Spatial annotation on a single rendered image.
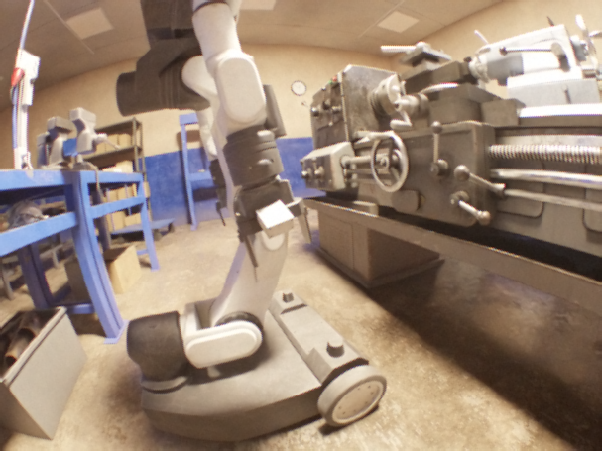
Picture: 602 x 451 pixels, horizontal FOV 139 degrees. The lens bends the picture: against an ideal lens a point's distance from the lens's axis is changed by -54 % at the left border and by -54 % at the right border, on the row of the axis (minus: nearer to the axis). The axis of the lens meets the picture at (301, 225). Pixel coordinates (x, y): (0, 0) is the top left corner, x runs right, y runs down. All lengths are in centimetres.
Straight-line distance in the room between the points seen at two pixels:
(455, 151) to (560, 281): 45
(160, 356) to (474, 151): 98
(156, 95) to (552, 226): 107
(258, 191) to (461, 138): 57
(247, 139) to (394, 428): 79
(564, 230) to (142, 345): 116
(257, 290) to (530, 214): 81
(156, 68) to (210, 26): 22
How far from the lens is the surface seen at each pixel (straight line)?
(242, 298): 65
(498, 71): 110
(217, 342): 65
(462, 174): 60
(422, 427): 81
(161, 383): 77
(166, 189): 468
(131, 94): 64
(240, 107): 37
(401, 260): 156
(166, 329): 69
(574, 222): 81
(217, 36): 45
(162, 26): 68
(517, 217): 86
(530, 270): 68
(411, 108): 80
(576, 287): 66
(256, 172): 37
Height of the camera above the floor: 68
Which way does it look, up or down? 12 degrees down
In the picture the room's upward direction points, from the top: 6 degrees counter-clockwise
